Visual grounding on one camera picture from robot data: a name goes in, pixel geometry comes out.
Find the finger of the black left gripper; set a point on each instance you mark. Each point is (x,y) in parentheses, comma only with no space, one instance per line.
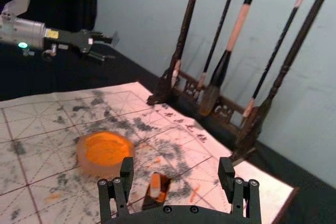
(111,39)
(97,56)

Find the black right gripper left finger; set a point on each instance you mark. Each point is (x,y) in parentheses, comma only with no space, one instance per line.
(127,171)

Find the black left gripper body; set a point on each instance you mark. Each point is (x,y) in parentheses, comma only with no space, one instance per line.
(69,40)

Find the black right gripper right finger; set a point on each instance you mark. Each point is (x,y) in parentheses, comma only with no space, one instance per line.
(226,176)

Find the black table cloth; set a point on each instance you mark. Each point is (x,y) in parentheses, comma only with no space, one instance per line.
(78,74)

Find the round dish with orange paint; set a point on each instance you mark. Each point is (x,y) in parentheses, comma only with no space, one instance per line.
(105,151)

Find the short white and orange stick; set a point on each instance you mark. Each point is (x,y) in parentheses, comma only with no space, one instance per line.
(155,183)

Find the small black paint-stained holder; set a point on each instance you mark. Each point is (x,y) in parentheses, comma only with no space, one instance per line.
(164,186)

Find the thin black brush white tip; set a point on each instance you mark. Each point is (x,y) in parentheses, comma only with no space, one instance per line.
(187,27)
(278,48)
(219,32)

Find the white gridded ink-stained paper sheet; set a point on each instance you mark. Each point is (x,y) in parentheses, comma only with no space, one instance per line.
(52,127)

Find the dark carved wooden brush rack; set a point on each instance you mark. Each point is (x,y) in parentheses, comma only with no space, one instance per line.
(283,69)

